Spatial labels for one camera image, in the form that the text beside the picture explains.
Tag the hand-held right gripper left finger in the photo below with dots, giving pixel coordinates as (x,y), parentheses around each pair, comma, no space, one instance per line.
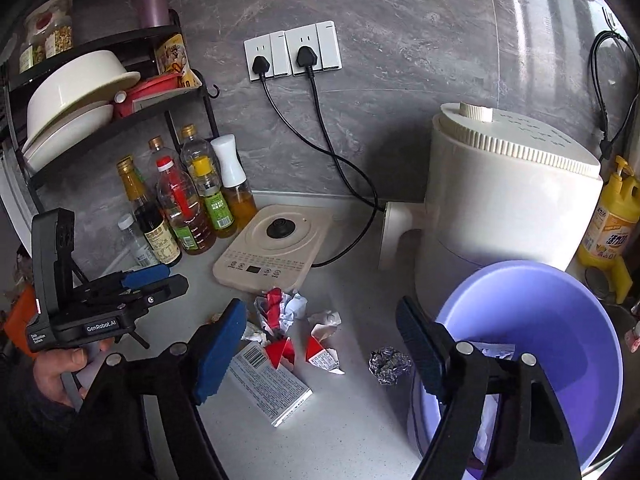
(220,355)

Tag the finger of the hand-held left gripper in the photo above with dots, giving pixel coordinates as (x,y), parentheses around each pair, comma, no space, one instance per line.
(165,292)
(147,274)

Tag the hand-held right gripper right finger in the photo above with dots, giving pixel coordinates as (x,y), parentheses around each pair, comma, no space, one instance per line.
(420,355)

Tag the foil ball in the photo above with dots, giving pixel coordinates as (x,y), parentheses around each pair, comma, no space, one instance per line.
(390,366)

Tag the pale wrapper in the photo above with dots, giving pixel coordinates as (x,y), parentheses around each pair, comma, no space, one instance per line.
(255,332)

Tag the small red white carton piece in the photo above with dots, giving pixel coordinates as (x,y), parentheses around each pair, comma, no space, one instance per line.
(280,351)

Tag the red white wrapper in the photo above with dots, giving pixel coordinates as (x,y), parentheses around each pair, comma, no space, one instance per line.
(275,310)

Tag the white paper scrap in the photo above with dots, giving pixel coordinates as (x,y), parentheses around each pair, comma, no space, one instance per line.
(492,351)

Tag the white paper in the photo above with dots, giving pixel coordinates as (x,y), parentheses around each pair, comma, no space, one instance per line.
(327,319)

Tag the purple plastic bucket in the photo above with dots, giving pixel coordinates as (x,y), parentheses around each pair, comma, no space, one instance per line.
(540,320)

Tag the person's left hand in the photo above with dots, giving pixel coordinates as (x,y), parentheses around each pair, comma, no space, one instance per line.
(57,375)

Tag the small clear white-capped bottle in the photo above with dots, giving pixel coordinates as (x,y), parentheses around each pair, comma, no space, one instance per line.
(137,247)

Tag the dark soy sauce bottle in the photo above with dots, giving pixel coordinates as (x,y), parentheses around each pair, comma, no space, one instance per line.
(160,240)

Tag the orange object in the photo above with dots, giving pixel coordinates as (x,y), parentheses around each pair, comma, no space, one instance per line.
(20,320)

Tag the red-capped oil bottle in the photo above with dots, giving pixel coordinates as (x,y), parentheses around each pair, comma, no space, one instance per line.
(185,215)

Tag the yellow-capped green label bottle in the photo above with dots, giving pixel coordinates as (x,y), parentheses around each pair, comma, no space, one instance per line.
(215,205)

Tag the white plate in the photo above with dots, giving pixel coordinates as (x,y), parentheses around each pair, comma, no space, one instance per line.
(75,125)
(37,160)

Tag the clear gold-capped bottle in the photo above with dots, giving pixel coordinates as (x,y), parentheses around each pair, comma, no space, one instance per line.
(196,147)

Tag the cream electric heating base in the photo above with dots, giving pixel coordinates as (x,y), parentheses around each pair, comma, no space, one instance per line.
(295,240)

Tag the white-topped oil sprayer bottle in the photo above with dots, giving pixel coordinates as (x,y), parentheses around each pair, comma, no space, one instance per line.
(230,160)

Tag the cream air fryer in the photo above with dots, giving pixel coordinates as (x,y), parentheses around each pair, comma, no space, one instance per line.
(500,210)

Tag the red and white container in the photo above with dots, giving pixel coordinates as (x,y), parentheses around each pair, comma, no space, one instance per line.
(150,95)

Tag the large white bowl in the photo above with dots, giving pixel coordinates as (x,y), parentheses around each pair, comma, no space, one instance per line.
(75,90)

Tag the yellow snack packet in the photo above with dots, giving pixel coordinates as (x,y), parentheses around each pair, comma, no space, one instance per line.
(172,57)

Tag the yellow detergent pump bottle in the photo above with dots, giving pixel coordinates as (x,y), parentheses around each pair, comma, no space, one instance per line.
(607,230)

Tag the clear jar with nuts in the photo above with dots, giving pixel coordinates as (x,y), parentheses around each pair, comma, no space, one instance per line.
(60,37)

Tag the black metal shelf rack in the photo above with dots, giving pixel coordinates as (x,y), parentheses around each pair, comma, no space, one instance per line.
(150,37)

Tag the pink bottle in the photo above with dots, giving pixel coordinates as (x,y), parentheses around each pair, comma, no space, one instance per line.
(154,5)

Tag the white wall socket panel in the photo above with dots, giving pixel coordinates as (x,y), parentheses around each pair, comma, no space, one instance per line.
(325,45)
(277,45)

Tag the clear wall hook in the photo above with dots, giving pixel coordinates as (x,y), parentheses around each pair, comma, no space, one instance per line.
(610,17)

